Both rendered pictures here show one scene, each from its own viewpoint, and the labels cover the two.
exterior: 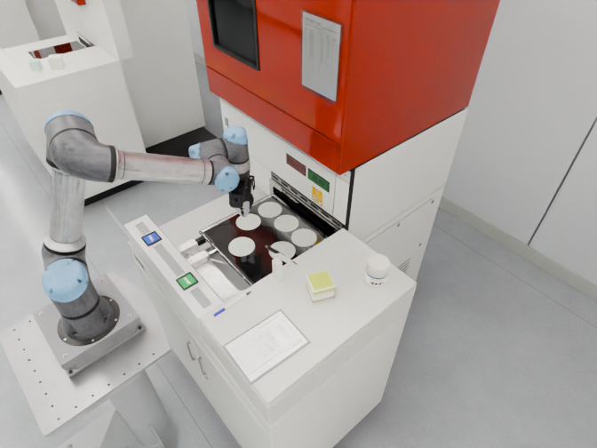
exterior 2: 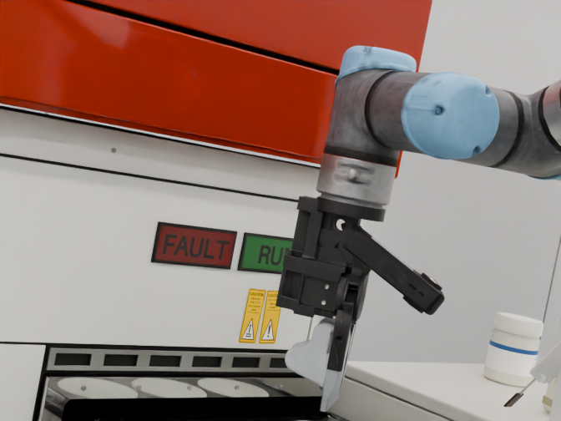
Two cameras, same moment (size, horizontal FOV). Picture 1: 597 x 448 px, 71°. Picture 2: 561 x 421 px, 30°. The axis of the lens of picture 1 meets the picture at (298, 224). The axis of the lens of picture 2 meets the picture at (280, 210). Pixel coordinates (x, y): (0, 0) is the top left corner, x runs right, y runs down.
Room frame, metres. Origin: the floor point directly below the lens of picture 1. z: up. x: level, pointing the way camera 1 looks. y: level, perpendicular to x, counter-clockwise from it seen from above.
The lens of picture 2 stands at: (1.28, 1.26, 1.23)
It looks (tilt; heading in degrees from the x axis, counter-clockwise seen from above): 3 degrees down; 269
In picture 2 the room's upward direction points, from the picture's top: 11 degrees clockwise
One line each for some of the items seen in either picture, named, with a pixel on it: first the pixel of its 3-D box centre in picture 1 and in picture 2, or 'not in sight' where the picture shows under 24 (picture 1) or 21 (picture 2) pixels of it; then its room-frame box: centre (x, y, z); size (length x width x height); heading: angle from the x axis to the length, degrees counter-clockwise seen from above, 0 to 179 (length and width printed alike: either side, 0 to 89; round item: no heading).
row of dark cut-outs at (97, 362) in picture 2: (304, 198); (205, 361); (1.31, -0.02, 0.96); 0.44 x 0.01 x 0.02; 41
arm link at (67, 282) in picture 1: (69, 285); not in sight; (0.78, 0.68, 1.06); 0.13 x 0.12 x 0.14; 29
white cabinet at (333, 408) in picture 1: (262, 333); not in sight; (1.03, 0.16, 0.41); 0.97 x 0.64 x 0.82; 41
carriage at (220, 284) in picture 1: (210, 277); not in sight; (0.98, 0.32, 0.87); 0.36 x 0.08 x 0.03; 41
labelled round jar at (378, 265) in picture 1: (377, 271); (512, 349); (0.88, -0.25, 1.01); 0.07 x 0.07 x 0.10
